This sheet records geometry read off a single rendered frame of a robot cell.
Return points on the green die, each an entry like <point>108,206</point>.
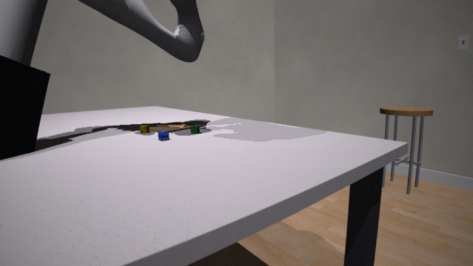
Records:
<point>195,129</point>

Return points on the yellow die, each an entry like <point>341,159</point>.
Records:
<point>144,129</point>

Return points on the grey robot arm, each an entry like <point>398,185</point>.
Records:
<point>20,22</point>

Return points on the blue die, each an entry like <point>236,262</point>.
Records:
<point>164,135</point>

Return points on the tan flat mat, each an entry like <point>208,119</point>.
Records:
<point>171,127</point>

